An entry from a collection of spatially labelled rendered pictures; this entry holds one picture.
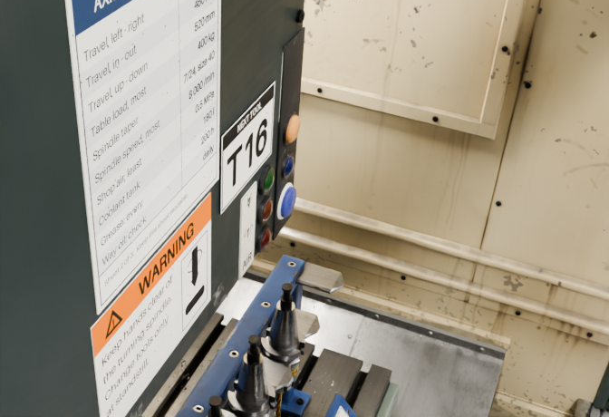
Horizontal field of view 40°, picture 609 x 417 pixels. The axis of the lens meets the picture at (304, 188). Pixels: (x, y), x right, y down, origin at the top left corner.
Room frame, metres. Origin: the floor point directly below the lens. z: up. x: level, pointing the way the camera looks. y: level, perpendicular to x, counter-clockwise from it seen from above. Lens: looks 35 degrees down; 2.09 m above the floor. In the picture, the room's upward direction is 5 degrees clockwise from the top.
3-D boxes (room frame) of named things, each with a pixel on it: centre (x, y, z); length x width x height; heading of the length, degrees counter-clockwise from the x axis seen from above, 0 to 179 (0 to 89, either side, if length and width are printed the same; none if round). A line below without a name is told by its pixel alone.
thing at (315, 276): (1.02, -0.04, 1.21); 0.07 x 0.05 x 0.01; 71
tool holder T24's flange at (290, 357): (0.86, 0.01, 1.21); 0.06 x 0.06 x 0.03
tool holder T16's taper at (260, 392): (0.75, 0.05, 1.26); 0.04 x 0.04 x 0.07
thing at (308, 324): (0.91, -0.01, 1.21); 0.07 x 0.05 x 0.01; 71
